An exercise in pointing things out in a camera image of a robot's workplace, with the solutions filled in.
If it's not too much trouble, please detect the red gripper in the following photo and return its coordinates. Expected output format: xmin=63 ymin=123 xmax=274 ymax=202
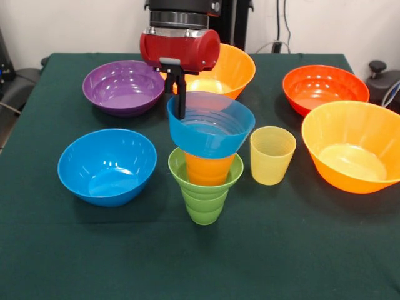
xmin=139 ymin=27 xmax=221 ymax=121

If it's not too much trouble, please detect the round blue plastic bowl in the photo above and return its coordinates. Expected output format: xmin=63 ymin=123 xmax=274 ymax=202
xmin=57 ymin=128 xmax=158 ymax=208

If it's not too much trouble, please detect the yellow plastic cup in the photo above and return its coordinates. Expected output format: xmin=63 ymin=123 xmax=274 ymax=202
xmin=249 ymin=126 xmax=297 ymax=186

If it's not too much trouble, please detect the black chair with knob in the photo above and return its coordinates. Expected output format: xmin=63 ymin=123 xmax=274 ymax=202
xmin=366 ymin=60 xmax=400 ymax=114

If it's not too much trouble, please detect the large orange plastic bowl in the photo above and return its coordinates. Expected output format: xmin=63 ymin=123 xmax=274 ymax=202
xmin=301 ymin=100 xmax=400 ymax=194
xmin=159 ymin=42 xmax=256 ymax=101

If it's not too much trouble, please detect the green plastic bowl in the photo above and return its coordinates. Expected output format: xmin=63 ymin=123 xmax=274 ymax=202
xmin=167 ymin=146 xmax=244 ymax=196

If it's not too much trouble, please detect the black wall cable with plug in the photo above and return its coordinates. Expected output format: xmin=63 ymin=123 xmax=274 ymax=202
xmin=272 ymin=0 xmax=283 ymax=53

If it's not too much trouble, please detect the green plastic cup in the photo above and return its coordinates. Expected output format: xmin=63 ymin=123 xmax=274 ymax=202
xmin=182 ymin=184 xmax=231 ymax=226

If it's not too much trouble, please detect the black office chair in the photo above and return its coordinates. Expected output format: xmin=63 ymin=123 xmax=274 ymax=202
xmin=0 ymin=56 xmax=51 ymax=151

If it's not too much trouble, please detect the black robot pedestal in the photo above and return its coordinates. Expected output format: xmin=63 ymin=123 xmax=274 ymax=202
xmin=144 ymin=0 xmax=254 ymax=53

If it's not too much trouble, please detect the thin black wall cable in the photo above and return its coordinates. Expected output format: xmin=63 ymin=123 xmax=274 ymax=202
xmin=282 ymin=0 xmax=293 ymax=43

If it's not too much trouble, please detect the orange plastic cup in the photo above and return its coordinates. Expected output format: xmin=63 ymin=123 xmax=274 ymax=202
xmin=184 ymin=151 xmax=236 ymax=186

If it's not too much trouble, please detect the black computer case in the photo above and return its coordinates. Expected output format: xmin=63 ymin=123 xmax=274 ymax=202
xmin=0 ymin=29 xmax=16 ymax=98

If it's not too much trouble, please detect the shallow translucent blue bowl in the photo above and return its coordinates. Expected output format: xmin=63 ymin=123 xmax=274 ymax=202
xmin=166 ymin=91 xmax=256 ymax=159

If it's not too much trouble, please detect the white blue cable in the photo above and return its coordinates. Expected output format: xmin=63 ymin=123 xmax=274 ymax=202
xmin=381 ymin=79 xmax=400 ymax=108

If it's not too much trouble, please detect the dark green tablecloth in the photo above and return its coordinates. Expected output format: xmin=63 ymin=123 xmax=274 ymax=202
xmin=0 ymin=52 xmax=400 ymax=300

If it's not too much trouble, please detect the red plastic bowl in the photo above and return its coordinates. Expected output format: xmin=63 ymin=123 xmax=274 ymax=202
xmin=282 ymin=64 xmax=371 ymax=118

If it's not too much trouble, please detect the purple plastic bowl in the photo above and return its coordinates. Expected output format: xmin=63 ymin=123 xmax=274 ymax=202
xmin=82 ymin=60 xmax=166 ymax=118

